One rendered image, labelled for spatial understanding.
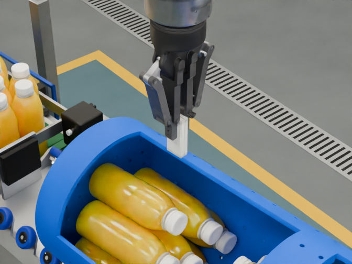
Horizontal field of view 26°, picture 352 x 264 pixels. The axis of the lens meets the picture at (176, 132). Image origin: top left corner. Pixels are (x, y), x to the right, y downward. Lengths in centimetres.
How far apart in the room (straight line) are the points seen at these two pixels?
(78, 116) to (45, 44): 36
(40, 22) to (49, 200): 80
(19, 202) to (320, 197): 164
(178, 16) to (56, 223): 46
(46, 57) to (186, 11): 112
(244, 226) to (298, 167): 180
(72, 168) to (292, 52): 270
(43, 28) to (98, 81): 163
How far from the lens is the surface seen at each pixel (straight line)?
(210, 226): 128
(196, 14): 98
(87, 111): 173
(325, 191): 306
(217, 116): 339
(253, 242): 136
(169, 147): 115
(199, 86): 110
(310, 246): 111
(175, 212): 124
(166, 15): 97
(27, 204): 163
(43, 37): 202
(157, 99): 104
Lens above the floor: 203
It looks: 38 degrees down
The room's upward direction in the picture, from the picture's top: straight up
